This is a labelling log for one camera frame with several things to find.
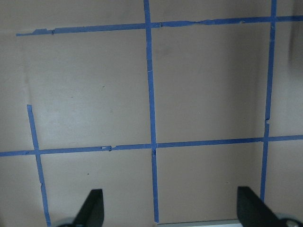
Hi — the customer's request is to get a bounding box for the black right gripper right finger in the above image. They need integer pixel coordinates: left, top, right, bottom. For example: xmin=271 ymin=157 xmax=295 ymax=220
xmin=237 ymin=186 xmax=284 ymax=227

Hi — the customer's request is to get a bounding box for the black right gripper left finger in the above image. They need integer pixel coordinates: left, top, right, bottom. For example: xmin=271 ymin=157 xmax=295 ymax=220
xmin=72 ymin=189 xmax=105 ymax=227

